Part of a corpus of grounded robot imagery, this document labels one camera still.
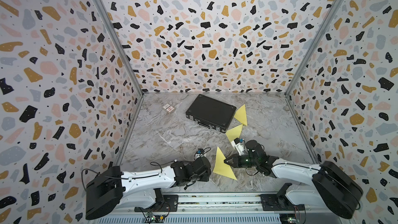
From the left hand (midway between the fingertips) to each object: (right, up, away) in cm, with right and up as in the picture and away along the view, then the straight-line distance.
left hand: (212, 174), depth 79 cm
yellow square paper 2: (+5, +3, 0) cm, 6 cm away
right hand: (+7, +5, +2) cm, 9 cm away
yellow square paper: (+15, +17, +22) cm, 32 cm away
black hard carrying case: (0, +30, +26) cm, 40 cm away
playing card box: (-30, +33, +31) cm, 54 cm away
